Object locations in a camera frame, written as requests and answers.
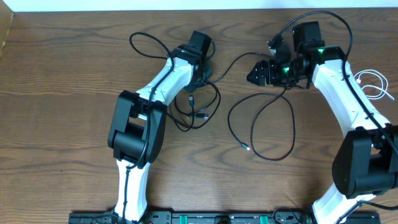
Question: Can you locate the thick black USB cable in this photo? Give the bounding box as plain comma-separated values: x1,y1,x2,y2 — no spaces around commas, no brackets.
167,80,221,133

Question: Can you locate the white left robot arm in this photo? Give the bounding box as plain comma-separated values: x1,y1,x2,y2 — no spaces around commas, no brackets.
108,30,213,223

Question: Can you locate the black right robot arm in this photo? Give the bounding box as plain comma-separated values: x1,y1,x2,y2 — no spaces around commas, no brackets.
247,21,397,223

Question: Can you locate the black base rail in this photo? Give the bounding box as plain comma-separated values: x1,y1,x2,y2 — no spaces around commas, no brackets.
68,211,381,224

